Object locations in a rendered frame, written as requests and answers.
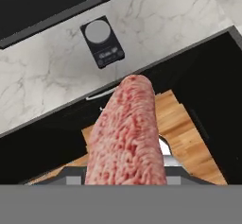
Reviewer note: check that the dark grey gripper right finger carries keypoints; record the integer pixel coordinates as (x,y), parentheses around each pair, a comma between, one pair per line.
(182,174)

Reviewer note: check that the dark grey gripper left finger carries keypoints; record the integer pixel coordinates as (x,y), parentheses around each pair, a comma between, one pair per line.
(71,172)

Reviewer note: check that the raw red steak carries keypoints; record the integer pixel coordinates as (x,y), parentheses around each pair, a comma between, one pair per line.
(126,133)

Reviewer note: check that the black digital scale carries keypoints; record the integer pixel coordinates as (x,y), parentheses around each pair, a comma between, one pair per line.
(102,42)

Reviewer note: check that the black cabinet panel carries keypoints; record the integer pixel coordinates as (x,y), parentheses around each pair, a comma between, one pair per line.
(214,101)

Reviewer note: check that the black appliance with grey edge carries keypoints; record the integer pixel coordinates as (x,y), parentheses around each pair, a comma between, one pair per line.
(38,4)

